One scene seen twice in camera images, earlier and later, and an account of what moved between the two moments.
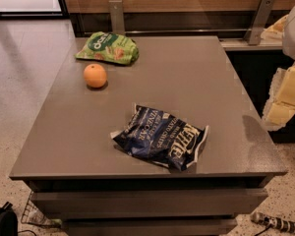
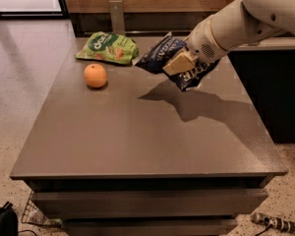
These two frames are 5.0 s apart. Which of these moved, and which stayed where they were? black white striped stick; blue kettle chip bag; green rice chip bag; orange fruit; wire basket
Moved: blue kettle chip bag
Stayed: black white striped stick; orange fruit; green rice chip bag; wire basket
